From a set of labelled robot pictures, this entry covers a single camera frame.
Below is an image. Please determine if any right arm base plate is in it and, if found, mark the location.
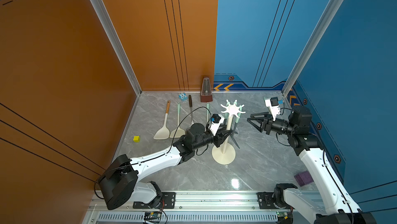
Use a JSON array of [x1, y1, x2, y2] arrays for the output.
[[256, 192, 278, 210]]

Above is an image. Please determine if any grey ladle mint handle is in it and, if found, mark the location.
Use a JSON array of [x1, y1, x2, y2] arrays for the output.
[[230, 113, 241, 149]]

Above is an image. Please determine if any left green circuit board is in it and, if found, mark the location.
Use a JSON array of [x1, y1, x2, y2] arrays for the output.
[[143, 211, 162, 224]]

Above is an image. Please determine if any green circuit board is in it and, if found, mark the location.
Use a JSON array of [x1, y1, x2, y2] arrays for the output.
[[276, 212, 294, 224], [143, 211, 162, 224]]

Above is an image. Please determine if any dark red metronome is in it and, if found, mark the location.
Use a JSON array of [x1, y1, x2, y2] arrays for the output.
[[200, 77, 213, 103]]

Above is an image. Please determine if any cream spatula wooden handle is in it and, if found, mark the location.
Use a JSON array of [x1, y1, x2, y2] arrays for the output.
[[153, 100, 172, 140]]

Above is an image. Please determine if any dark metal trowel spatula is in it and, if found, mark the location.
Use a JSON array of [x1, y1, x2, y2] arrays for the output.
[[188, 95, 194, 126]]

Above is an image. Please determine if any small yellow cube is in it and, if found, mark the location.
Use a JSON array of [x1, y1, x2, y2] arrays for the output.
[[133, 136, 141, 143]]

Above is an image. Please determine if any right green circuit board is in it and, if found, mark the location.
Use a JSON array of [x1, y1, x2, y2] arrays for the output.
[[276, 212, 294, 224]]

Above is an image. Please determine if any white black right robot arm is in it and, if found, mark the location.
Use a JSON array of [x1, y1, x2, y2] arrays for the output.
[[247, 106, 376, 224]]

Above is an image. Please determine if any purple block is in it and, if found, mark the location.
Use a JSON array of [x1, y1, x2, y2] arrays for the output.
[[294, 171, 314, 187]]

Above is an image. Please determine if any aluminium rail frame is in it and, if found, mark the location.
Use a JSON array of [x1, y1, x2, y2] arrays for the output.
[[81, 189, 356, 224]]

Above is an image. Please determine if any small blue toy cube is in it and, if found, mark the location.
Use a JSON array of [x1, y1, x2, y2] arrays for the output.
[[178, 93, 188, 102]]

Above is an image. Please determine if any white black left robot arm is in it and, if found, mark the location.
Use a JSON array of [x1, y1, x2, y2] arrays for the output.
[[96, 123, 232, 210]]

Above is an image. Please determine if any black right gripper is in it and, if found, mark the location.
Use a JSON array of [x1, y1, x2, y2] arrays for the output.
[[247, 112, 296, 137]]

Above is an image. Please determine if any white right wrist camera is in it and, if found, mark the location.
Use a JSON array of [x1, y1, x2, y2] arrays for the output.
[[264, 97, 283, 121]]

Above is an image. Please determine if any cream utensil rack stand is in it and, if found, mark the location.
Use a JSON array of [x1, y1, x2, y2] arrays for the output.
[[212, 100, 245, 165]]

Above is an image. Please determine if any cream spatula mint handle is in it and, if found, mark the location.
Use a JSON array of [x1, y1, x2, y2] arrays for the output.
[[169, 103, 185, 138]]

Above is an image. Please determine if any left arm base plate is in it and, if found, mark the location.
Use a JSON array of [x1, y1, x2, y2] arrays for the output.
[[133, 192, 176, 210]]

